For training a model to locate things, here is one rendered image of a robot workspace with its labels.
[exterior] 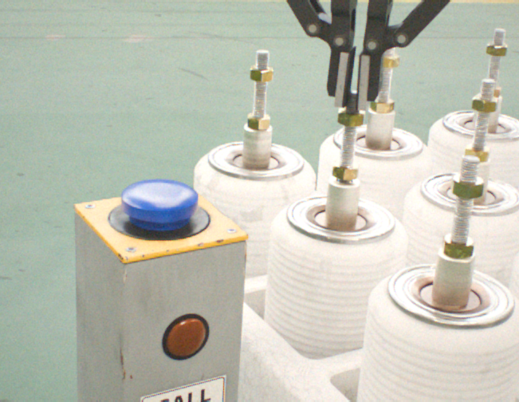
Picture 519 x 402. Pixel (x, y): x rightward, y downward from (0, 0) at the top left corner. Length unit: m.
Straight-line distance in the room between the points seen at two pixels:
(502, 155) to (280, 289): 0.28
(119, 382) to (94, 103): 1.22
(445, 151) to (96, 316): 0.44
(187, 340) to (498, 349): 0.18
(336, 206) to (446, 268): 0.12
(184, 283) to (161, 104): 1.22
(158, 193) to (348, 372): 0.21
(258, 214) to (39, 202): 0.62
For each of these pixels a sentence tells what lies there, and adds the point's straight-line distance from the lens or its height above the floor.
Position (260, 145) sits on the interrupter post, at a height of 0.27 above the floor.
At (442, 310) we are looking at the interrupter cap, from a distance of 0.59.
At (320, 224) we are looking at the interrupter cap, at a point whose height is 0.25.
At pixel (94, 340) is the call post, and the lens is 0.55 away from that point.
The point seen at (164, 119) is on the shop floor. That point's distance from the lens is 1.64.
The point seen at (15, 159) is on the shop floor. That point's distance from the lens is 1.47.
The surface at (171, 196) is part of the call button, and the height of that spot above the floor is 0.33.
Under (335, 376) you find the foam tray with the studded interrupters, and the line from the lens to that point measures 0.66.
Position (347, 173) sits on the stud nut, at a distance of 0.67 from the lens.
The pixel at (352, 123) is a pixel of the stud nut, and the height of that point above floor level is 0.33.
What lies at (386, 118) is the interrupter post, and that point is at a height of 0.28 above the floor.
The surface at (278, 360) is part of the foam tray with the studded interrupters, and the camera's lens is 0.66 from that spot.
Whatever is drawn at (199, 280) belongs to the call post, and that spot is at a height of 0.29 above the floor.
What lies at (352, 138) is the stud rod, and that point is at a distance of 0.67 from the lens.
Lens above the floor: 0.53
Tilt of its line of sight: 23 degrees down
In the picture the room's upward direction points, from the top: 4 degrees clockwise
